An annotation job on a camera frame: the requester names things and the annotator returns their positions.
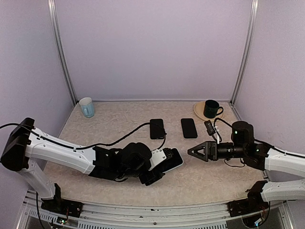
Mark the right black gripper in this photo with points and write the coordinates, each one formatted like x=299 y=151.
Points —
x=210 y=150

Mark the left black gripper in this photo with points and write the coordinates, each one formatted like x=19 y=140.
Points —
x=151 y=178

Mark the light blue phone case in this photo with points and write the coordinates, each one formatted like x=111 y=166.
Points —
x=178 y=167

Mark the blue edged smartphone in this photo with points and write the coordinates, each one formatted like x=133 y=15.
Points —
x=172 y=161

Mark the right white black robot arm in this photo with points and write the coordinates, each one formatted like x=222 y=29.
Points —
x=258 y=155

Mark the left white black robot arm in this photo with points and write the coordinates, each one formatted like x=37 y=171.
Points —
x=26 y=143

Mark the beige plate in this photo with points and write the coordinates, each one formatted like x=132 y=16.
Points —
x=198 y=110

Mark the black mug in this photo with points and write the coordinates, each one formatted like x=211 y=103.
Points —
x=212 y=109

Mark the light blue mug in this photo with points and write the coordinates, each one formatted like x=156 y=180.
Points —
x=87 y=107

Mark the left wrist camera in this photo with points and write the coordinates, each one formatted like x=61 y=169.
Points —
x=160 y=157

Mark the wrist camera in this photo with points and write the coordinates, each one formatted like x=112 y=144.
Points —
x=160 y=157
x=212 y=131

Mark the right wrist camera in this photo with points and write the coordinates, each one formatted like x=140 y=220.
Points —
x=212 y=131

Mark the front aluminium rail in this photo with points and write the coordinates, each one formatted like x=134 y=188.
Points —
x=107 y=216

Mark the right aluminium frame post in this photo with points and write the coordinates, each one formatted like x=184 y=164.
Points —
x=246 y=52

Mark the aluminium frame post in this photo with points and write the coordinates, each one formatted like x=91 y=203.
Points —
x=246 y=52
x=58 y=42

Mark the left aluminium frame post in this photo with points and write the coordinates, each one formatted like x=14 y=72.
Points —
x=58 y=42

